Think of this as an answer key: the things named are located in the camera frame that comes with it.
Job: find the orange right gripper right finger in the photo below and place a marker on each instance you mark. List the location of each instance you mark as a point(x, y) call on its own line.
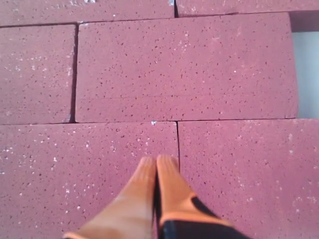
point(181, 215)

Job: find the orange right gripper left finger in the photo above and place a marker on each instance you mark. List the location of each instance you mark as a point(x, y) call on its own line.
point(130, 214)

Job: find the middle row red brick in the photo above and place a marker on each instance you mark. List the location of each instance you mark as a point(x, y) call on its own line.
point(261, 175)

